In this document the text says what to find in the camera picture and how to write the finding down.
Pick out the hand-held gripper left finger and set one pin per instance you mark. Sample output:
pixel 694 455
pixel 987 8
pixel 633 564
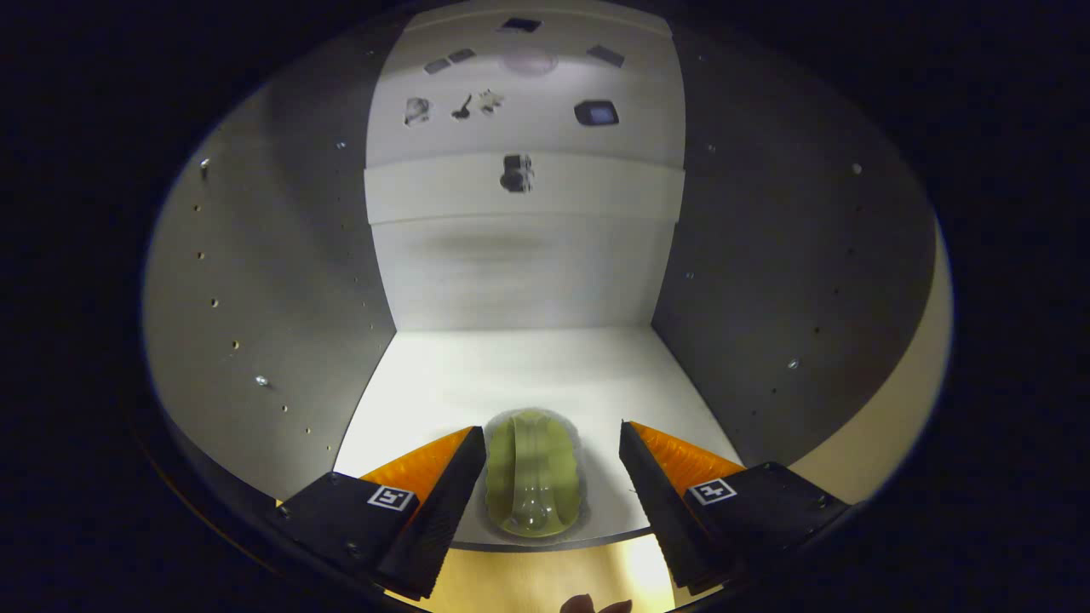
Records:
pixel 438 511

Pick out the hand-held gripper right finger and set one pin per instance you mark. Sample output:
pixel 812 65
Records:
pixel 660 511

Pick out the translucent green plastic container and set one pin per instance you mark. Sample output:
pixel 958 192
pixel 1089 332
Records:
pixel 532 477

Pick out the dark grey cabinet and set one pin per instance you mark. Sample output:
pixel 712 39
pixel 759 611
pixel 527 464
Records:
pixel 272 281

